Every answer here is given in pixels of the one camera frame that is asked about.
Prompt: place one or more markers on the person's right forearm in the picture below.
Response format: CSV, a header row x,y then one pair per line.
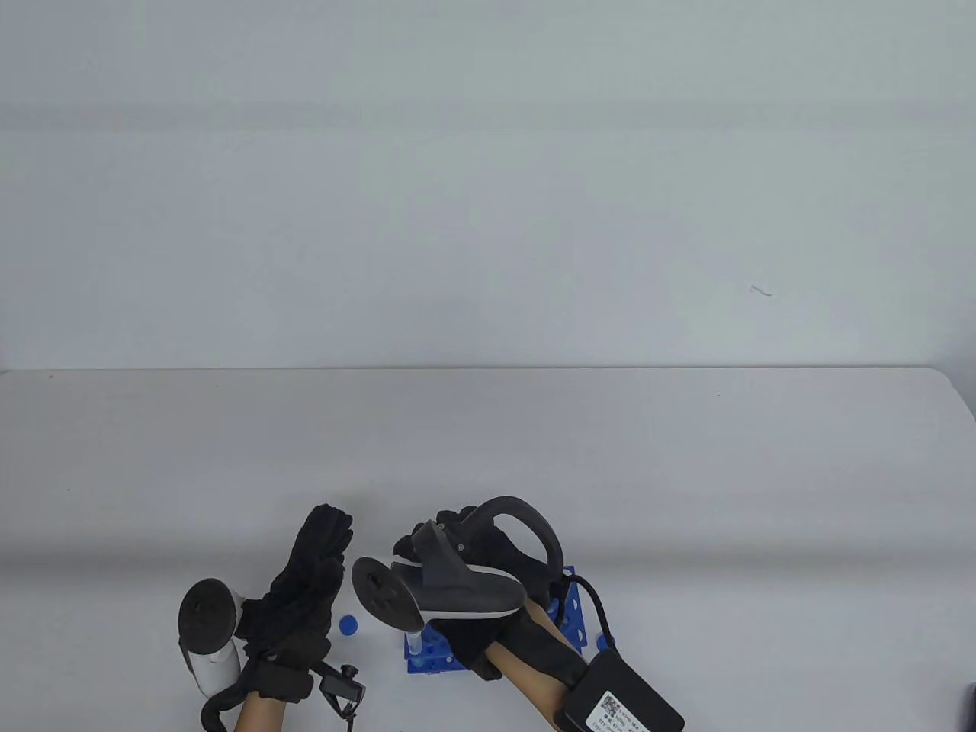
x,y
534,686

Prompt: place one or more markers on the blue test tube rack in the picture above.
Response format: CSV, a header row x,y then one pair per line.
x,y
431,662

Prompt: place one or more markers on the person's left hand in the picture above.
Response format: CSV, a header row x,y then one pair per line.
x,y
301,602

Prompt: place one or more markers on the black labelled box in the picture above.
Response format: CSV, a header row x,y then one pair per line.
x,y
640,690

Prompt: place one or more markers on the test tube with blue liquid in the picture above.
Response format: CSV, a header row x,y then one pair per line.
x,y
414,644

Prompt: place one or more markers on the person's left forearm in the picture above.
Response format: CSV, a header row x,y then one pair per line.
x,y
258,717

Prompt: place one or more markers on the person's right hand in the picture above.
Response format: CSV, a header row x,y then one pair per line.
x,y
488,633

